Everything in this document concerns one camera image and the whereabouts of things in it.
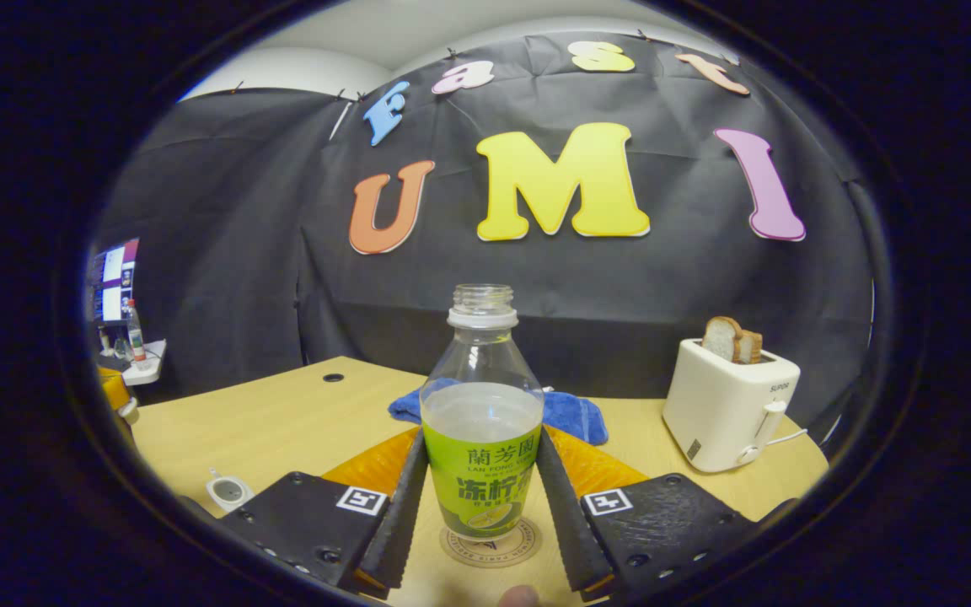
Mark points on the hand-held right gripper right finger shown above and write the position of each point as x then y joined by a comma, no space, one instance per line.
561,514

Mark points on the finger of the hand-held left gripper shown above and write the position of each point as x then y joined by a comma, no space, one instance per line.
115,389

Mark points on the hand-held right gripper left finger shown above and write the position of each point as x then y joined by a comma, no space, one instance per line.
401,514

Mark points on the round brown coaster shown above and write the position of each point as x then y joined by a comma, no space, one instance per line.
494,552

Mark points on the clear green-label water bottle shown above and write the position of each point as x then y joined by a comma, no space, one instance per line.
482,421

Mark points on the white ceramic teacup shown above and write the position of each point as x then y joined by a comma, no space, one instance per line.
228,491

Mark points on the red-cap plastic bottle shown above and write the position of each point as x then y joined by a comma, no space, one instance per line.
136,337

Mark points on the white side table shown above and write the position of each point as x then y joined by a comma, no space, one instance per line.
148,372

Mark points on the blue towel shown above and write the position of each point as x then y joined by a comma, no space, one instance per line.
574,417

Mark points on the computer monitor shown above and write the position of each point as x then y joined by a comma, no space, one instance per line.
115,278

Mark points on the white toaster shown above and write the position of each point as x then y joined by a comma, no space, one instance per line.
721,405

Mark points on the black backdrop cloth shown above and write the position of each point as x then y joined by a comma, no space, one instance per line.
620,295

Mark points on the light bread slice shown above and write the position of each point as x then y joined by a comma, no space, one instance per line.
721,337

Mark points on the brown-crust bread slice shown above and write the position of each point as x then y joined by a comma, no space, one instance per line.
751,346

